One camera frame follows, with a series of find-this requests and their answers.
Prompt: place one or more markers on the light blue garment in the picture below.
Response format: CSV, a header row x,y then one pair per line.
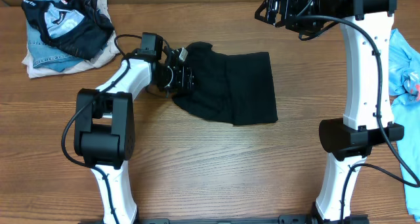
x,y
404,87

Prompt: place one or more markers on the folded blue denim jeans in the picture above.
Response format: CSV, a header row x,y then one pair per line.
x,y
46,54

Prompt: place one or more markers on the black t-shirt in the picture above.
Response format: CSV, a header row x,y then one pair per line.
x,y
236,89

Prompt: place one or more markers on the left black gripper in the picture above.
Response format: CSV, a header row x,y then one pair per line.
x,y
185,80

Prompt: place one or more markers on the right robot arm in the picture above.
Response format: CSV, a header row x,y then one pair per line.
x,y
368,120

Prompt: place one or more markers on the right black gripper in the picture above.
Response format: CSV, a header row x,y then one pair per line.
x,y
289,2

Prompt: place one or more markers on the folded white cloth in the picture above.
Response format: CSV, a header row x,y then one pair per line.
x,y
106,54

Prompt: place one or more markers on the black and grey jersey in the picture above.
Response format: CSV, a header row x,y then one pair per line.
x,y
88,38

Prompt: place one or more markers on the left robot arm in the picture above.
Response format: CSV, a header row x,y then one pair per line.
x,y
104,121

